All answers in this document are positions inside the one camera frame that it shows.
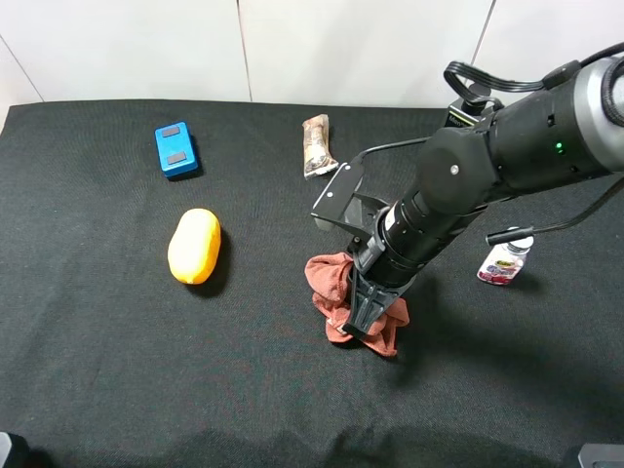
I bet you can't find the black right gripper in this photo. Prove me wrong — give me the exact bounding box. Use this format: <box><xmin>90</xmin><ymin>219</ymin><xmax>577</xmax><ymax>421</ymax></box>
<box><xmin>342</xmin><ymin>235</ymin><xmax>429</xmax><ymax>338</ymax></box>

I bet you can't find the red-brown cloth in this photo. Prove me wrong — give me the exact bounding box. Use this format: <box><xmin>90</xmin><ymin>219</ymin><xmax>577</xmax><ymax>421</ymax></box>
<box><xmin>304</xmin><ymin>253</ymin><xmax>410</xmax><ymax>358</ymax></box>

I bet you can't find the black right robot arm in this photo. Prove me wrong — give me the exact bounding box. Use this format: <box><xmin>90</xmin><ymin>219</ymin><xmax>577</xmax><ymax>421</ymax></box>
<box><xmin>343</xmin><ymin>45</ymin><xmax>623</xmax><ymax>338</ymax></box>

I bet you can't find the small white-capped jar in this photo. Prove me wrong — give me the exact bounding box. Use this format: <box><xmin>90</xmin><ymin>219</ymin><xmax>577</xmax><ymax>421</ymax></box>
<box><xmin>477</xmin><ymin>226</ymin><xmax>534</xmax><ymax>286</ymax></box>

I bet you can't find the brown snack packet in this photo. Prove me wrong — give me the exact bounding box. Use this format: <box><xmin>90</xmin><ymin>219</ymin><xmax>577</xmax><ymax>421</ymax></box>
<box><xmin>302</xmin><ymin>114</ymin><xmax>338</xmax><ymax>179</ymax></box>

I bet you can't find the yellow mango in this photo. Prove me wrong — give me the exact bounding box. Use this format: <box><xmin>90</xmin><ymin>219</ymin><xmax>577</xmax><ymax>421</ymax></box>
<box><xmin>167</xmin><ymin>209</ymin><xmax>221</xmax><ymax>285</ymax></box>

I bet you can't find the dark bottle green label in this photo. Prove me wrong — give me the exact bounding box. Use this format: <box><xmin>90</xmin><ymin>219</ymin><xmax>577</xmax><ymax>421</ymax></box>
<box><xmin>444</xmin><ymin>96</ymin><xmax>494</xmax><ymax>128</ymax></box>

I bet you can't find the black table cloth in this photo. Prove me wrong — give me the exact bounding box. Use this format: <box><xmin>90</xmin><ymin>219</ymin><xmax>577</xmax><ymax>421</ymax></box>
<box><xmin>1</xmin><ymin>100</ymin><xmax>623</xmax><ymax>467</ymax></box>

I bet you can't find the blue rectangular box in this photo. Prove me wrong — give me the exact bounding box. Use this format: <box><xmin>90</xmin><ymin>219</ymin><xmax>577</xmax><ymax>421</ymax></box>
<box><xmin>154</xmin><ymin>122</ymin><xmax>199</xmax><ymax>179</ymax></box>

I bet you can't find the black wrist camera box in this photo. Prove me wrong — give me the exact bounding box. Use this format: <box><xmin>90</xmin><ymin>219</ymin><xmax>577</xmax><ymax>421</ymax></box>
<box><xmin>311</xmin><ymin>162</ymin><xmax>389</xmax><ymax>242</ymax></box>

